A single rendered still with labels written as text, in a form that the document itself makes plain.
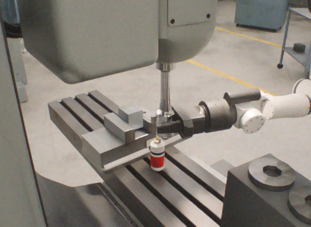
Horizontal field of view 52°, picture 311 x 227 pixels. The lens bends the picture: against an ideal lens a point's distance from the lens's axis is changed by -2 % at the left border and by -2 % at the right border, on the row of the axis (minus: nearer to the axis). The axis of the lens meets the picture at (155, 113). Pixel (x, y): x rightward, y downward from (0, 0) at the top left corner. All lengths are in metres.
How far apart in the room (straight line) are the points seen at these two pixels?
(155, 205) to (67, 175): 1.75
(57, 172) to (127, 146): 1.67
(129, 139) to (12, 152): 0.51
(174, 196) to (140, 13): 0.50
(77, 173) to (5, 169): 2.07
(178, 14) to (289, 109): 0.49
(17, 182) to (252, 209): 0.41
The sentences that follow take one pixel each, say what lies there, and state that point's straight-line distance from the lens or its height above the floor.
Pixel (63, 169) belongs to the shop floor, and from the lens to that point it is 2.60.
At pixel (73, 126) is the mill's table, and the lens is 1.19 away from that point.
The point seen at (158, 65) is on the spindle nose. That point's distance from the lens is 0.75.
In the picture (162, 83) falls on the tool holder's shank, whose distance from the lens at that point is 0.78.
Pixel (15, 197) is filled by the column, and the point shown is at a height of 1.23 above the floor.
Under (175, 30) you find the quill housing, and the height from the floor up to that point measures 1.40.
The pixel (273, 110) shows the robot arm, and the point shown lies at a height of 1.13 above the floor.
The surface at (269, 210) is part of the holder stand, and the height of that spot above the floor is 1.13.
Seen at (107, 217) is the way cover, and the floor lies 0.90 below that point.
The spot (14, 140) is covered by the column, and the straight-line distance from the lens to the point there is 0.48.
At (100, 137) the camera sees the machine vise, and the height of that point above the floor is 1.03.
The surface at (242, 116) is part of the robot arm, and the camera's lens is 0.88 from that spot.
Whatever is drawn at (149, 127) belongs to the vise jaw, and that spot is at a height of 1.05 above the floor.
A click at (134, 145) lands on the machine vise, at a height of 1.01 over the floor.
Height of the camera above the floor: 1.55
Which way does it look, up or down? 28 degrees down
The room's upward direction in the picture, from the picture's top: straight up
